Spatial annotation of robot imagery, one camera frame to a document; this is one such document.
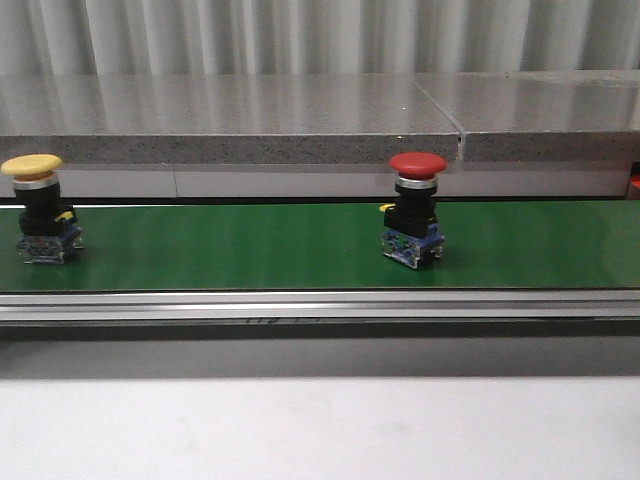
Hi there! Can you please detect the red mushroom push button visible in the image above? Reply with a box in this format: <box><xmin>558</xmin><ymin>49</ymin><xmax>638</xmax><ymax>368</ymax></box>
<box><xmin>380</xmin><ymin>152</ymin><xmax>447</xmax><ymax>270</ymax></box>

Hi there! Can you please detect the green conveyor belt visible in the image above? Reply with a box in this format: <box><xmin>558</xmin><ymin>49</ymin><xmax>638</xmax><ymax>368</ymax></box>
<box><xmin>1</xmin><ymin>200</ymin><xmax>639</xmax><ymax>292</ymax></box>

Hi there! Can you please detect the white panel under slab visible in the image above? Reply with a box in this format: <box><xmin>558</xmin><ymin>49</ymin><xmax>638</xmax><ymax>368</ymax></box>
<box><xmin>0</xmin><ymin>168</ymin><xmax>630</xmax><ymax>200</ymax></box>

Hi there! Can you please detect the grey stone slab right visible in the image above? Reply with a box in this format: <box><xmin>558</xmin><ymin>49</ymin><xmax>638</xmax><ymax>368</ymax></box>
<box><xmin>415</xmin><ymin>70</ymin><xmax>639</xmax><ymax>163</ymax></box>

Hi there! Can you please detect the grey stone slab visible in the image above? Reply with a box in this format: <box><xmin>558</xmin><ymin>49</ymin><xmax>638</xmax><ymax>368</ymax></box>
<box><xmin>1</xmin><ymin>74</ymin><xmax>458</xmax><ymax>165</ymax></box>
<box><xmin>415</xmin><ymin>70</ymin><xmax>639</xmax><ymax>163</ymax></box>

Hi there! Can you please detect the yellow mushroom push button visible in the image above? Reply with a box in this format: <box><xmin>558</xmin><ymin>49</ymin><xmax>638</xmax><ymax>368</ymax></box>
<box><xmin>1</xmin><ymin>153</ymin><xmax>83</xmax><ymax>264</ymax></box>

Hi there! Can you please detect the grey stone slab left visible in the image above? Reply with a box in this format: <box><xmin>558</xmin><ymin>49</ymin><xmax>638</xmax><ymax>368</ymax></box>
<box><xmin>1</xmin><ymin>74</ymin><xmax>458</xmax><ymax>165</ymax></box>

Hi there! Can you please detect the white pleated curtain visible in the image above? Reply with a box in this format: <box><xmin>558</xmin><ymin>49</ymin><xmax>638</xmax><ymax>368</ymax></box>
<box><xmin>1</xmin><ymin>1</ymin><xmax>639</xmax><ymax>75</ymax></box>

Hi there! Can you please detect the aluminium conveyor side rail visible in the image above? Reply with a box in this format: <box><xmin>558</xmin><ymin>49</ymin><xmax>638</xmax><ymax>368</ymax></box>
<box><xmin>1</xmin><ymin>289</ymin><xmax>639</xmax><ymax>328</ymax></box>

